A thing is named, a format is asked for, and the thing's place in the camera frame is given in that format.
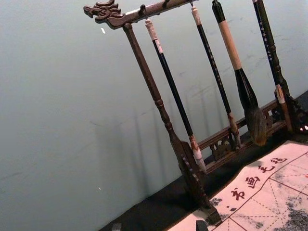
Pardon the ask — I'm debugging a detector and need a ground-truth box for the black brush with white ferrule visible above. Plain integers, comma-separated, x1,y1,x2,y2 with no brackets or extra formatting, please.
252,0,294,133

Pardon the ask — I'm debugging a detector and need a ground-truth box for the plain pale wall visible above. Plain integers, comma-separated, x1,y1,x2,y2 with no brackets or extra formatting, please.
0,0,308,231

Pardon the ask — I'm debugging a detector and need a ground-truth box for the white calligraphy practice cloth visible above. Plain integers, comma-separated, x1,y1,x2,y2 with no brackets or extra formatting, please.
167,140,308,231

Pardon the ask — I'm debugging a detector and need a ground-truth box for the black table cloth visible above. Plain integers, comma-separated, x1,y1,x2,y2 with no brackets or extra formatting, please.
98,90,308,231

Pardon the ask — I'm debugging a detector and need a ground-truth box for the large cream and black brush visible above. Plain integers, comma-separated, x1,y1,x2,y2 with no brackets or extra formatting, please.
211,0,268,147

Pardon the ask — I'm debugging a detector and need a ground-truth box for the small black object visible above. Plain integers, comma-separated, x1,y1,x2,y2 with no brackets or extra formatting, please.
195,219,208,231

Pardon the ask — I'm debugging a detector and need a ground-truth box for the black brush with white cap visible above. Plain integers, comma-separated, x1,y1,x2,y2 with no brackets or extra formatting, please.
191,5,242,150
144,19,207,173

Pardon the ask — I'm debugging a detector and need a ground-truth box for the dark wooden dragon brush rack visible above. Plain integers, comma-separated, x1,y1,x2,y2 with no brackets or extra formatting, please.
83,0,308,227

